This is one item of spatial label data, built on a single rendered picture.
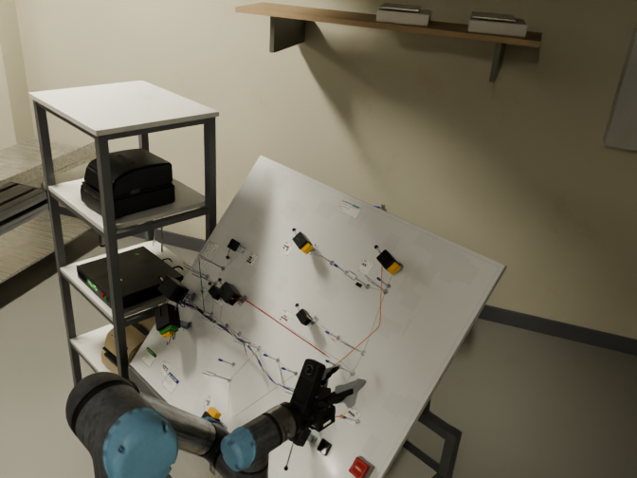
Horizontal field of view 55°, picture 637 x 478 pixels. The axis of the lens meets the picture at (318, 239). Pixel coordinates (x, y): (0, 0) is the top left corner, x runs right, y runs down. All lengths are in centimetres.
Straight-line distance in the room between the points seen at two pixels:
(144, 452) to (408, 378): 106
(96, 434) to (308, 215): 144
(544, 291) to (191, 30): 317
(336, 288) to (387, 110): 236
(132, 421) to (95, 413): 7
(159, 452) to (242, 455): 27
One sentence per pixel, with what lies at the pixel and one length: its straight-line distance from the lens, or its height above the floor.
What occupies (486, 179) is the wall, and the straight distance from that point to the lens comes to 432.
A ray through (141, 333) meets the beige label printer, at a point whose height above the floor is 85.
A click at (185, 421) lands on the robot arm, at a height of 160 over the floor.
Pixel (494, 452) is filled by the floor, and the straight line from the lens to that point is 370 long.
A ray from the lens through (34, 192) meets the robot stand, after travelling 127.
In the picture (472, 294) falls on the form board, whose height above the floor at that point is 155.
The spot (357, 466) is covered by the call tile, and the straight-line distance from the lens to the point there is 191.
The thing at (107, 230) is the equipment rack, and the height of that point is 146.
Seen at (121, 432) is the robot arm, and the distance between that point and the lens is 102.
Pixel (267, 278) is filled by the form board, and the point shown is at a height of 133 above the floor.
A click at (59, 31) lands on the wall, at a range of 547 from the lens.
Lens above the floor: 250
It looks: 27 degrees down
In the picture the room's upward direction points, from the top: 4 degrees clockwise
